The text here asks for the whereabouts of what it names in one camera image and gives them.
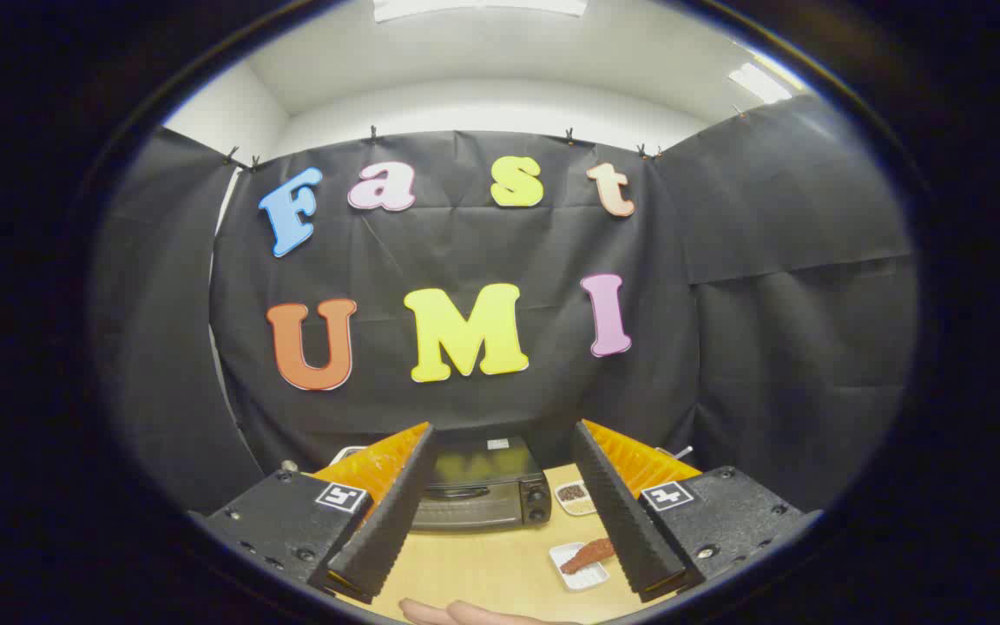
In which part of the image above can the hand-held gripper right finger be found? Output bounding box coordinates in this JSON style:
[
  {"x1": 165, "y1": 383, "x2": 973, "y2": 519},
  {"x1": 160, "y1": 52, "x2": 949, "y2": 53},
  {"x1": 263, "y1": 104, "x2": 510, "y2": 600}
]
[{"x1": 571, "y1": 420, "x2": 822, "y2": 603}]

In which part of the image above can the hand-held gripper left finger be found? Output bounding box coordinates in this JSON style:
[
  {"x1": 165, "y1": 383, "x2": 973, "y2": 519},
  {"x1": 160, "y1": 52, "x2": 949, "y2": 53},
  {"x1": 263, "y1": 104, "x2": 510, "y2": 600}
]
[{"x1": 190, "y1": 422, "x2": 438, "y2": 605}]

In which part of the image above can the brown meat piece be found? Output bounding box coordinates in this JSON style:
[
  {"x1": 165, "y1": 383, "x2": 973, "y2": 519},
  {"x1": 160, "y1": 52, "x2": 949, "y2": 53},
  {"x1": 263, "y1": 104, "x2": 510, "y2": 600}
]
[{"x1": 560, "y1": 537, "x2": 615, "y2": 576}]

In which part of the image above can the black toaster oven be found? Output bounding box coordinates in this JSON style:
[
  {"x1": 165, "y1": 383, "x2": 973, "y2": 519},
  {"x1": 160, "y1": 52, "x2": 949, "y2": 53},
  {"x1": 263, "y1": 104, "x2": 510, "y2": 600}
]
[{"x1": 409, "y1": 437, "x2": 553, "y2": 532}]

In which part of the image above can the white divided grain dish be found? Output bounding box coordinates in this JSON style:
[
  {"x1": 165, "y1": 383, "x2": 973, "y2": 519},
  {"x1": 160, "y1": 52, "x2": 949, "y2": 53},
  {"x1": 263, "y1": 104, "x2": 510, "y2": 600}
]
[{"x1": 554, "y1": 480, "x2": 598, "y2": 516}]

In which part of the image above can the white rectangular plate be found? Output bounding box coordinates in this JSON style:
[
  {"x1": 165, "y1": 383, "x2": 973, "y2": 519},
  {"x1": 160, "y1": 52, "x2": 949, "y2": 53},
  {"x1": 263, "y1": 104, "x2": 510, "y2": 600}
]
[{"x1": 549, "y1": 542, "x2": 612, "y2": 592}]

